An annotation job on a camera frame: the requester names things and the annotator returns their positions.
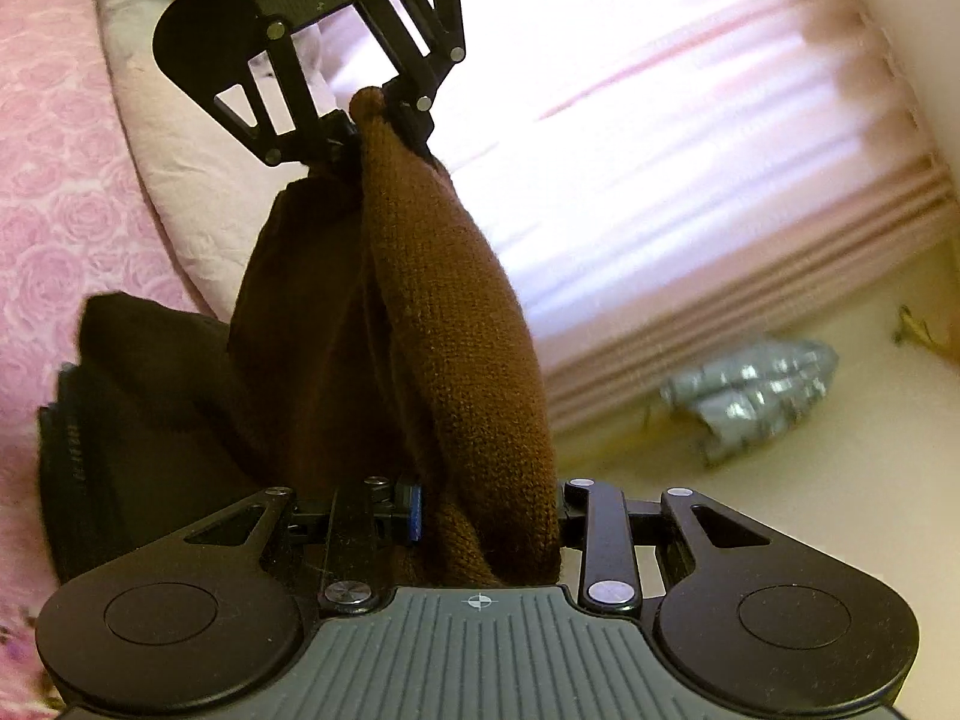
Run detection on silver plastic bag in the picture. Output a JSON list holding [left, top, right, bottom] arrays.
[[660, 337, 839, 466]]

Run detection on pink curtain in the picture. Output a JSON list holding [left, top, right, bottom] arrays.
[[300, 0, 960, 436]]

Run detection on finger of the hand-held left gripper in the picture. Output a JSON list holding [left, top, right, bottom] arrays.
[[208, 19, 361, 170], [352, 0, 467, 157]]

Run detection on cream wrinkled bedding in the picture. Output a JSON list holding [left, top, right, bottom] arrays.
[[94, 0, 361, 316]]

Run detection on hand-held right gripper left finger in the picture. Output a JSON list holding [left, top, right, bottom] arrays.
[[184, 474, 422, 614]]

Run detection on black garment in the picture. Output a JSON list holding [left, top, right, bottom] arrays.
[[37, 364, 188, 586]]

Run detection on pink rose blanket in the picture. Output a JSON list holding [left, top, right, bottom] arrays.
[[0, 0, 218, 713]]

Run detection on brown knit sweater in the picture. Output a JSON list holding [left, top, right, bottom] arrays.
[[79, 86, 563, 590]]

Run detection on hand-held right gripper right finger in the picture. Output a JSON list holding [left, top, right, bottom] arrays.
[[559, 476, 773, 612]]

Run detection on small yellow-green object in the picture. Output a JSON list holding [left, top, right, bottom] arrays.
[[892, 306, 947, 355]]

